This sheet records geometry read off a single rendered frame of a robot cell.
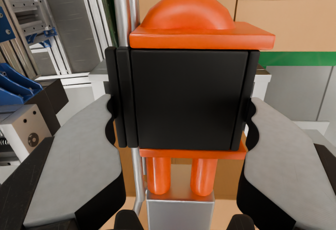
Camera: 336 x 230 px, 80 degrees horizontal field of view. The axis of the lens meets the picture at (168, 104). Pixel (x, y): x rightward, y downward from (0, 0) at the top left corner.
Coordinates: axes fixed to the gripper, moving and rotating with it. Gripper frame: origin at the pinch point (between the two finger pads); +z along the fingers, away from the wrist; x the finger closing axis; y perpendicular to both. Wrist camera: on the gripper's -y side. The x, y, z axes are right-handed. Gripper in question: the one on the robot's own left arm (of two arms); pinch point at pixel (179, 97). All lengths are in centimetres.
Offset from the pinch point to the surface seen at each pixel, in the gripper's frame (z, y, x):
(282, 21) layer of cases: 68, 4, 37
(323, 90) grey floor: 123, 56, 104
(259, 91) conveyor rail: 63, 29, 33
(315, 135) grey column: 113, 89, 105
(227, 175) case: 20.5, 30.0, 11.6
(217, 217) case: 14.5, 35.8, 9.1
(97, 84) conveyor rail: 63, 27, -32
